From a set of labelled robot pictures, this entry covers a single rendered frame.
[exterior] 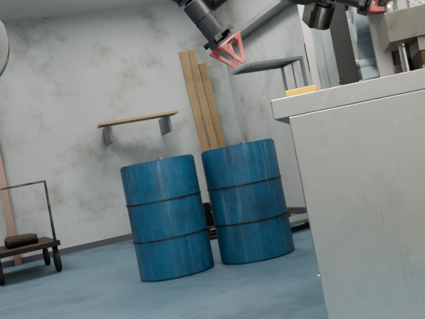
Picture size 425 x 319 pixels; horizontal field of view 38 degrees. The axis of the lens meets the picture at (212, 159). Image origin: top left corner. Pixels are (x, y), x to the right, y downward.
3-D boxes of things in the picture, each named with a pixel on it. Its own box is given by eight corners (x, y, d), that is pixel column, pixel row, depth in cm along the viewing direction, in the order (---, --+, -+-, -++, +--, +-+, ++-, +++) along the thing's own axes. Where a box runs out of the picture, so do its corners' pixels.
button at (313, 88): (289, 103, 142) (287, 93, 142) (319, 97, 141) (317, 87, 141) (286, 101, 135) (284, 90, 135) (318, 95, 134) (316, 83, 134)
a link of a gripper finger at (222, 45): (246, 58, 165) (225, 30, 164) (257, 52, 158) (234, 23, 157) (229, 73, 163) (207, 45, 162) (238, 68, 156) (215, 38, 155)
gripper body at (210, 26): (224, 38, 167) (207, 16, 166) (236, 28, 157) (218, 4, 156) (207, 52, 165) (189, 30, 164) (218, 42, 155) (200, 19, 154)
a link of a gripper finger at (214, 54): (243, 61, 168) (221, 33, 167) (252, 55, 161) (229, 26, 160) (225, 76, 166) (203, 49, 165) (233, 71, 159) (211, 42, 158)
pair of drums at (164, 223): (134, 276, 510) (113, 168, 510) (271, 243, 546) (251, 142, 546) (152, 289, 436) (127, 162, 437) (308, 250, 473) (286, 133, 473)
